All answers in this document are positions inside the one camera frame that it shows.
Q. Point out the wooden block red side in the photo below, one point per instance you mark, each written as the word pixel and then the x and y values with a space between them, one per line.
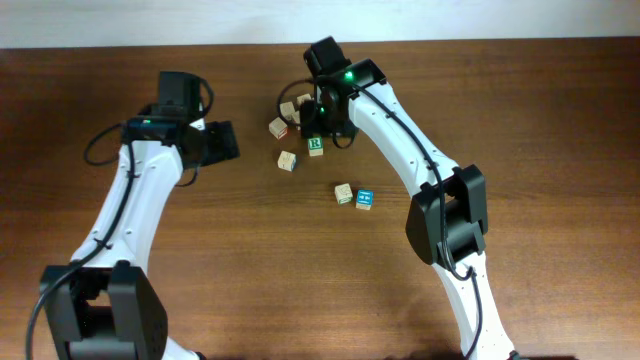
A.
pixel 278 128

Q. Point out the wooden block blue top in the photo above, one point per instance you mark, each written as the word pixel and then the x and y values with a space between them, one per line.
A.
pixel 364 199

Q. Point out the wooden block red number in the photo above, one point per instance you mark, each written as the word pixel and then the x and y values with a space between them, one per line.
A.
pixel 296 118

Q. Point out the wooden block green R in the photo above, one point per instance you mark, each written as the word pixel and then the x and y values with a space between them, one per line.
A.
pixel 315 146

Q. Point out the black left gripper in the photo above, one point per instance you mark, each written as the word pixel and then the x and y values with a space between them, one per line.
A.
pixel 224 143

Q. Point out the wooden block green side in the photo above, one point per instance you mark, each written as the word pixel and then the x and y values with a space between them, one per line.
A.
pixel 343 193

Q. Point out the wooden block green edge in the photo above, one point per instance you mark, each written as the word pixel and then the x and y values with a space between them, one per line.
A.
pixel 303 98

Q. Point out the wooden block letter J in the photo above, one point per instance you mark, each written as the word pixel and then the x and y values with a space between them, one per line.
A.
pixel 287 161

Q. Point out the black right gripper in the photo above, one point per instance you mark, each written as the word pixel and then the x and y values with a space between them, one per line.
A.
pixel 309 126

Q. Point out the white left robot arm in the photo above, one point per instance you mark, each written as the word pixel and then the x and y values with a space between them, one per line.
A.
pixel 101 304

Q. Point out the wooden block blue edge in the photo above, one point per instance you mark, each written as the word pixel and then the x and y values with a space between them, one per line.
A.
pixel 287 110

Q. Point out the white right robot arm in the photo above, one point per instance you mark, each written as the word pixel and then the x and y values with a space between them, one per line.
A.
pixel 448 215

